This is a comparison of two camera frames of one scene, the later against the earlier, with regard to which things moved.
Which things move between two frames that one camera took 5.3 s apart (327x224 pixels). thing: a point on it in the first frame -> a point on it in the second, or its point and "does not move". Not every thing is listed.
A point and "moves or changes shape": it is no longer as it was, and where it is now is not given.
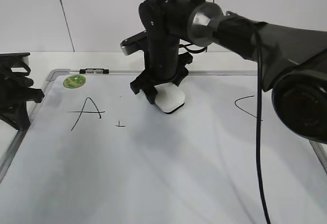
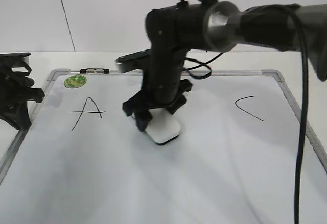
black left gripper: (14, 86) does not move
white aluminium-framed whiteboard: (97, 152) does not move
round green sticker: (74, 81) does not move
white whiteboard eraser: (169, 97) moves or changes shape
